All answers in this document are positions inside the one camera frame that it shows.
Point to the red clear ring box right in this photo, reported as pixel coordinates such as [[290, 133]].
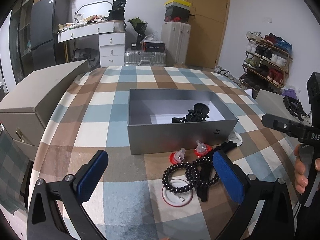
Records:
[[202, 149]]

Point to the round red-rimmed jewelry case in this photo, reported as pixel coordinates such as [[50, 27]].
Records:
[[177, 199]]

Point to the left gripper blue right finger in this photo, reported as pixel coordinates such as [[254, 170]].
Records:
[[276, 220]]

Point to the green wrapped flower bouquet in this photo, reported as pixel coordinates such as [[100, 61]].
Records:
[[139, 26]]

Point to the red clear ring box left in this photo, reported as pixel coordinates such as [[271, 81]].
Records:
[[177, 157]]

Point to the red clear ring box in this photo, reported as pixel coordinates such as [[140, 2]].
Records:
[[202, 149], [177, 157]]

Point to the person's right hand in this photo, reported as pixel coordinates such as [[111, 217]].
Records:
[[301, 181]]

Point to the white drawer unit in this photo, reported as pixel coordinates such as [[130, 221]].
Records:
[[112, 49]]

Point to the wooden door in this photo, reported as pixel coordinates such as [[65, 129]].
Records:
[[208, 20]]

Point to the large black hair claw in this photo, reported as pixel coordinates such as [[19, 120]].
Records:
[[199, 113]]

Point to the black red box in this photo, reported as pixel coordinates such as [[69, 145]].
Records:
[[153, 46]]

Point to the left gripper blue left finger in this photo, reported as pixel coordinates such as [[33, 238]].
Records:
[[44, 218]]

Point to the dark grey refrigerator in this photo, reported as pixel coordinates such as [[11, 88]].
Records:
[[46, 16]]

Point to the plaid bed cover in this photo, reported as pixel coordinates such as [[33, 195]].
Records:
[[127, 202]]

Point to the black bag on desk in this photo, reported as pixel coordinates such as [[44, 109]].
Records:
[[117, 11]]

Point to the white upright suitcase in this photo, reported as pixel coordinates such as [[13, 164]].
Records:
[[176, 36]]

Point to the grey open cardboard box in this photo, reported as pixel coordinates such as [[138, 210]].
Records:
[[150, 127]]

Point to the white vanity desk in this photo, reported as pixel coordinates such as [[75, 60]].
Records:
[[91, 29]]

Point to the silver suitcase lying flat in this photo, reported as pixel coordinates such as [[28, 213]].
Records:
[[142, 58]]

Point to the round white compact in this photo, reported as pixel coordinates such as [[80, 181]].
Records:
[[236, 138]]

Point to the stacked shoe boxes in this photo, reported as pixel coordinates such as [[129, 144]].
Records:
[[177, 11]]

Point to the shoe rack with shoes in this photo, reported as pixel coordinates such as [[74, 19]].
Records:
[[267, 62]]

